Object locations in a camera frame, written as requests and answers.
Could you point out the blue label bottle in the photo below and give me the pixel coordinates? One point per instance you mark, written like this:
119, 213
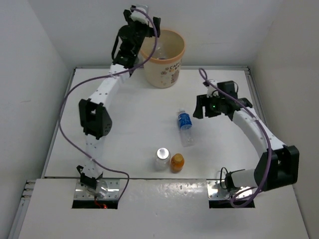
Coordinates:
185, 128
164, 51

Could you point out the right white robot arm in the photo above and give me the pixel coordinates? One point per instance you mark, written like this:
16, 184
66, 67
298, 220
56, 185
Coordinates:
278, 164

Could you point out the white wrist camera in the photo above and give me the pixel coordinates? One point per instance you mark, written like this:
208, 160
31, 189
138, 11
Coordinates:
137, 15
211, 88

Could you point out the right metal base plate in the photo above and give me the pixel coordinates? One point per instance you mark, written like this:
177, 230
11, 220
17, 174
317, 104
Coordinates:
217, 192

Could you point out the clear jar white lid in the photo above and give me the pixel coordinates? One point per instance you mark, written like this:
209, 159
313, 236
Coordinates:
162, 158

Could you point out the beige plastic waste bin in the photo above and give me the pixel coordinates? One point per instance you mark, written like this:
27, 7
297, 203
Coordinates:
164, 73

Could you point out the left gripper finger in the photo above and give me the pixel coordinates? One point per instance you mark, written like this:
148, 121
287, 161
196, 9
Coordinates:
127, 14
156, 22

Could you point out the metal base plate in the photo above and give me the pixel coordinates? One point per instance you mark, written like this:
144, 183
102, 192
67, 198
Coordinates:
107, 190
217, 192

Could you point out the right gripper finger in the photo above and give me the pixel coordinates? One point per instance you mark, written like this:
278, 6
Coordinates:
200, 103
211, 107

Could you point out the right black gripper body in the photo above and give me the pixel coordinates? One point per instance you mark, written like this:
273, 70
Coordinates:
222, 101

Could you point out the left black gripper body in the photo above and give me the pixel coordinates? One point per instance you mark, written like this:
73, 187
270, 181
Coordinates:
140, 31

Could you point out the orange juice bottle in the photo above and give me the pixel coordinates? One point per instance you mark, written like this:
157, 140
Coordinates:
177, 163

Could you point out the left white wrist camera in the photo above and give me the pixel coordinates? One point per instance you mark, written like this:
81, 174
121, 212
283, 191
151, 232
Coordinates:
137, 15

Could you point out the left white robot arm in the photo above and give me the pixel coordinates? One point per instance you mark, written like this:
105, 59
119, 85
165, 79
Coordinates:
94, 116

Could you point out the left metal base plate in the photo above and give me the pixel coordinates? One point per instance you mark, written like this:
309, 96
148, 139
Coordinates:
107, 190

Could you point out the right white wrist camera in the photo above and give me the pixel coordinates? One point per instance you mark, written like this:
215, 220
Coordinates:
211, 88

